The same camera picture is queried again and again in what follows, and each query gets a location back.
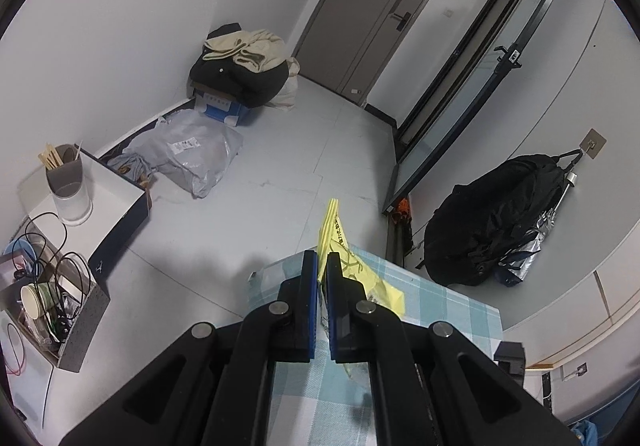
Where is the brown entrance door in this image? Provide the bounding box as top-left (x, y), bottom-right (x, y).
top-left (295, 0), bottom-right (428, 105)

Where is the yellow printed snack bag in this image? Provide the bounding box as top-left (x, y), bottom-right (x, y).
top-left (317, 198), bottom-right (406, 317)

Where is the glass sliding door black frame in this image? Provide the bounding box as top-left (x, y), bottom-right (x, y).
top-left (383, 0), bottom-right (553, 214)

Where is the teal checkered tablecloth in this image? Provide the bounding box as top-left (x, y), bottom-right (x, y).
top-left (242, 245), bottom-right (504, 446)

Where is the silver folded umbrella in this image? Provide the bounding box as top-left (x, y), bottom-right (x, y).
top-left (494, 172), bottom-right (577, 288)

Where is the black clothing pile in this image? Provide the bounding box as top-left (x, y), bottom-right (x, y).
top-left (190, 23), bottom-right (288, 108)

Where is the black cable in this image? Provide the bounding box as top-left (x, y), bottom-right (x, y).
top-left (8, 211), bottom-right (87, 293)

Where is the wall hook plate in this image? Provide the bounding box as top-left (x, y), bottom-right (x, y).
top-left (579, 129), bottom-right (606, 159)

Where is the grey cup with chopsticks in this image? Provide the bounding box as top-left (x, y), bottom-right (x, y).
top-left (38, 143), bottom-right (93, 226)

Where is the black chair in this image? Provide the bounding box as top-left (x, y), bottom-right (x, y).
top-left (494, 341), bottom-right (526, 388)

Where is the white box lid surface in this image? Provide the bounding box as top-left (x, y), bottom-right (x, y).
top-left (18, 151), bottom-right (150, 281)

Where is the black jacket hanging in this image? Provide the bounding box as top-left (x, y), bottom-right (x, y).
top-left (423, 149), bottom-right (582, 287)

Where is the beige clothing pile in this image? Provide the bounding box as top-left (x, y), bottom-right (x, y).
top-left (202, 29), bottom-right (288, 74)

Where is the white cream tote bag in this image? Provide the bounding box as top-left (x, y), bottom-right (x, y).
top-left (266, 58), bottom-right (299, 110)

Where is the grey plastic mailer bag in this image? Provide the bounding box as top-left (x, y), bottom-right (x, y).
top-left (107, 110), bottom-right (243, 198)

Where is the blue white cardboard box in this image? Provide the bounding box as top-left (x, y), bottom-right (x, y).
top-left (193, 84), bottom-right (250, 127)

